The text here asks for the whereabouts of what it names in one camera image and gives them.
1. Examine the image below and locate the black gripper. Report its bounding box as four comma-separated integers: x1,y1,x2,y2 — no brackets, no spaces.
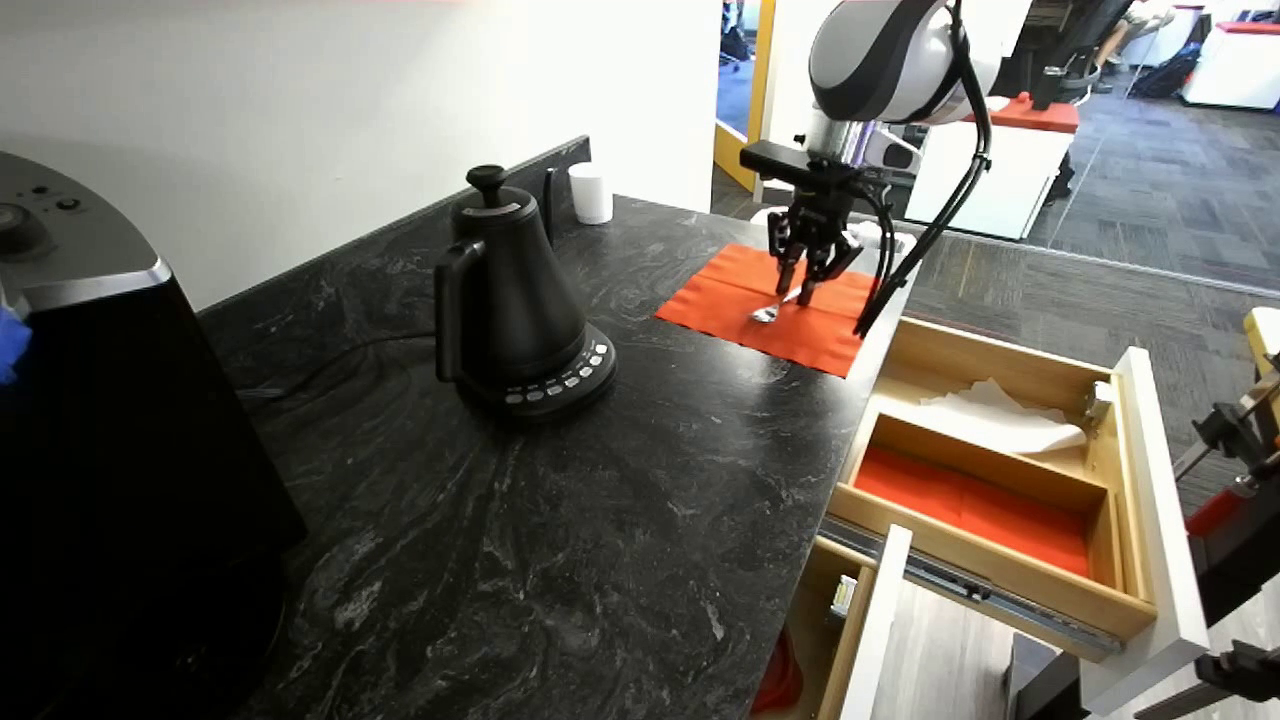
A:
765,174,868,311

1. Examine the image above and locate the white spoon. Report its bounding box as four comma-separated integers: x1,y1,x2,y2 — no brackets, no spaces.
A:
749,294,803,331

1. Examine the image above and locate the orange place mat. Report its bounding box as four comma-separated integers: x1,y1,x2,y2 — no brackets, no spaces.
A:
653,241,891,379

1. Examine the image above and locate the orange drawer liner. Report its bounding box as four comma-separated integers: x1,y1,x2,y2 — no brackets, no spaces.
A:
854,443,1100,580

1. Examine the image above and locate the small white-fronted drawer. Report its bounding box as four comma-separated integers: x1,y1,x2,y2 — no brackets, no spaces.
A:
749,519,922,720

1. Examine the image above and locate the red item in small drawer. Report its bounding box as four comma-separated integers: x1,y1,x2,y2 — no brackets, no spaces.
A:
751,637,809,717

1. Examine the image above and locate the wooden drawer with compartments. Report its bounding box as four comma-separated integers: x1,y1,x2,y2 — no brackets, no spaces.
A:
824,311,1216,671

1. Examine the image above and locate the white ceramic mug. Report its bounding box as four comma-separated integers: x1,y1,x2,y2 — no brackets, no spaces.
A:
565,160,616,226

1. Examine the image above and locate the white cabinet red top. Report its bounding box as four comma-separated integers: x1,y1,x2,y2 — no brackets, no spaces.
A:
901,88,1085,242

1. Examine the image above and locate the white folded cloth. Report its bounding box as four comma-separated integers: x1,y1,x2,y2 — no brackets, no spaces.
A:
888,376,1095,463

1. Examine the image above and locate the black gooseneck electric kettle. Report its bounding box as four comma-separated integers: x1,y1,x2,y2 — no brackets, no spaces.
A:
433,160,625,426

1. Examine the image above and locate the black office chair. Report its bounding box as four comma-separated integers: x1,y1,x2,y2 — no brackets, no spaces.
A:
991,0,1135,112

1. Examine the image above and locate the light wooden board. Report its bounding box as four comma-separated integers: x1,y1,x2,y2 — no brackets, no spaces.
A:
1241,305,1280,403

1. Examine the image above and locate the white table red top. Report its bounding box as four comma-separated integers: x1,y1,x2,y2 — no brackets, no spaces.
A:
1175,10,1280,112

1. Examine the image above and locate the black clamp stand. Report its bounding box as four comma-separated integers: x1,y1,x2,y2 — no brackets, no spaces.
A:
1187,382,1280,632

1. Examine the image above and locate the black pod coffee machine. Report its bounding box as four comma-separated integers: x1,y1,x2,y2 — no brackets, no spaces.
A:
0,146,314,720

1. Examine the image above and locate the small blue object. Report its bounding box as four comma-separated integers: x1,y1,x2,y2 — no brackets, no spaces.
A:
0,300,31,390

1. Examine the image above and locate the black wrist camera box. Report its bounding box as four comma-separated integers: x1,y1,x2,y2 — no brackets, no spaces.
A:
736,136,866,191

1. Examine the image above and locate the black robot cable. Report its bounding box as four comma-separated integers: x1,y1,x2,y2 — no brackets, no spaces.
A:
854,0,1001,340

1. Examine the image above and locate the yellow door frame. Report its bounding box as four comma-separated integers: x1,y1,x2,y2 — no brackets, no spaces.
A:
711,0,779,194

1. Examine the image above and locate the black kettle power cord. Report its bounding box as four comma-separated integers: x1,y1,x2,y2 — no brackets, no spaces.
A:
238,326,444,403

